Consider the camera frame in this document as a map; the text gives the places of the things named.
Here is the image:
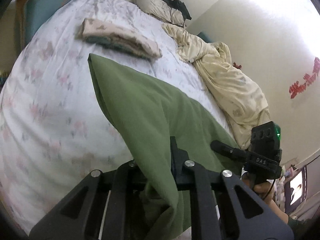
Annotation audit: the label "green pants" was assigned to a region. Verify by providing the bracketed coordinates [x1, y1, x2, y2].
[88, 54, 241, 239]

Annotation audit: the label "right hand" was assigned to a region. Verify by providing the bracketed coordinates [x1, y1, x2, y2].
[252, 181, 289, 224]

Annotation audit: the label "cream bear-print duvet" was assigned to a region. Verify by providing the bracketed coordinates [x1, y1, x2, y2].
[162, 23, 271, 150]

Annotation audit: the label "white floral bed sheet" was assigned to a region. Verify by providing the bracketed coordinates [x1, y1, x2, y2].
[1, 0, 232, 233]

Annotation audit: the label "folded beige floral clothes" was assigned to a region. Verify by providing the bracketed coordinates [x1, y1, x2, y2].
[78, 18, 162, 60]

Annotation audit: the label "black garment on pillow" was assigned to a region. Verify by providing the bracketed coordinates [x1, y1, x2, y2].
[162, 0, 192, 20]

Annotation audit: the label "beige pillow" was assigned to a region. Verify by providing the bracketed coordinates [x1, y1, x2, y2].
[132, 0, 185, 27]

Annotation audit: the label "red wall decoration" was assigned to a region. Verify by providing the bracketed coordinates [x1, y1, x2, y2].
[289, 57, 320, 99]

